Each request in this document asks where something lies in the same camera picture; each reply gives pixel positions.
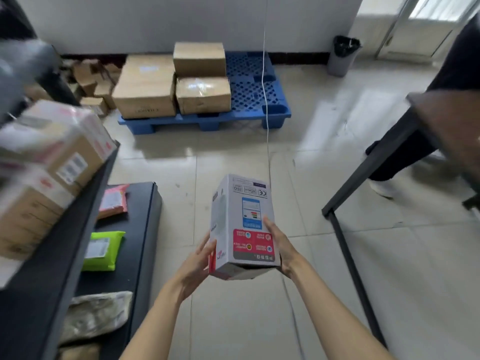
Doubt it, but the person's right forearm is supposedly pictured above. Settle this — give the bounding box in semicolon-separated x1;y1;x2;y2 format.
288;257;395;360

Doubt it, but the taped cardboard box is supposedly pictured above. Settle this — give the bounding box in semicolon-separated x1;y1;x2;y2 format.
175;76;232;116

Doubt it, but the white printed product box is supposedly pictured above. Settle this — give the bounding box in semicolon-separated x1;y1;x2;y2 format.
208;174;282;282

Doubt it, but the person's right hand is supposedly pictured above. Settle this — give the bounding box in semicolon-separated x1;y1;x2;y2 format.
263;215;302;280

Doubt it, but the clear plastic wrapped parcel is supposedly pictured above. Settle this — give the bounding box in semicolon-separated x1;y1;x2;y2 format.
59;291;134;346

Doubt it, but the person's left forearm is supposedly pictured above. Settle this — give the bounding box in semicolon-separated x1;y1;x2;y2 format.
119;274;199;360

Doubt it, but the pile of small cardboard boxes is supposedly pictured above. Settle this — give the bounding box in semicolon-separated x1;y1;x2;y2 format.
60;58;123;119

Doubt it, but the white hanging cable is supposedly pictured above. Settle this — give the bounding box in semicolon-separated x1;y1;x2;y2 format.
253;0;276;180

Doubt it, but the grey trash bin black liner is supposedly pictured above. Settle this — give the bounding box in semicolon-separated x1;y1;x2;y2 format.
327;35;363;78

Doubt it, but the cardboard box red print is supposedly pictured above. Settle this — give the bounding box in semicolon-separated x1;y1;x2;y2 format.
0;170;76;261

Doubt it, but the white glazed door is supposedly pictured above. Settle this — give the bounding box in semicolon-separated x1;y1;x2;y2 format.
374;0;480;65

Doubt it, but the cardboard box pink tape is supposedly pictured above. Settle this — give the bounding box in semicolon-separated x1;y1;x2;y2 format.
15;100;118;197

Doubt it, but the black metal shelf rack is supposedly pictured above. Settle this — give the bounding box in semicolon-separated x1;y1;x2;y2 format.
0;140;163;360

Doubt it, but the bright green mailer packet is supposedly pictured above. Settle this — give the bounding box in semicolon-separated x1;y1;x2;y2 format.
81;231;127;273

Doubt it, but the person's left hand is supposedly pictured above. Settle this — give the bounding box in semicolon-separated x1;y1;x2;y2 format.
179;231;218;299

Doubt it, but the red mailer packet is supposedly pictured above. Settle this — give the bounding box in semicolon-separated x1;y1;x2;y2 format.
97;184;130;220

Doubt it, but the dark brown table black frame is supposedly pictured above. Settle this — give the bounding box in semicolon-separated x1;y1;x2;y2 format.
321;91;480;350

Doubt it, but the large cardboard box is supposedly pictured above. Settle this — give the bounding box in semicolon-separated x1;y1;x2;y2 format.
112;54;177;120

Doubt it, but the blue plastic pallet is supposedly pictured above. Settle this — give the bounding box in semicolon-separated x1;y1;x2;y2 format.
117;51;292;136

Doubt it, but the small plain cardboard box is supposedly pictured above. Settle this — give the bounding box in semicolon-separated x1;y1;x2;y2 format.
173;42;227;78

